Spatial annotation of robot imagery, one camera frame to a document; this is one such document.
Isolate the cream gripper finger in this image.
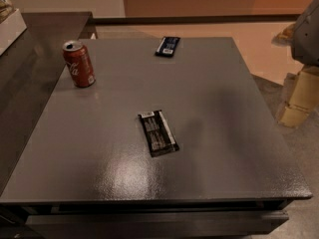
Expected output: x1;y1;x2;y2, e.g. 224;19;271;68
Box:
278;65;319;127
272;24;295;46

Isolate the black rxbar chocolate wrapper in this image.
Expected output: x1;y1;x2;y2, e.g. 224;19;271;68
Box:
139;111;179;157

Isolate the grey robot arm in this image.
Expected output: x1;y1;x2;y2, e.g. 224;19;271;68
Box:
272;0;319;127

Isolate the red coke can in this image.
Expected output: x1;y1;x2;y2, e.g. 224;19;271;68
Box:
63;40;96;88

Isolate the dark side counter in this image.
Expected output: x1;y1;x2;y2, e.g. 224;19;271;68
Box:
0;12;95;193

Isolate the white box on counter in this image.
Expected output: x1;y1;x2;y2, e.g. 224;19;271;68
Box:
0;0;27;56

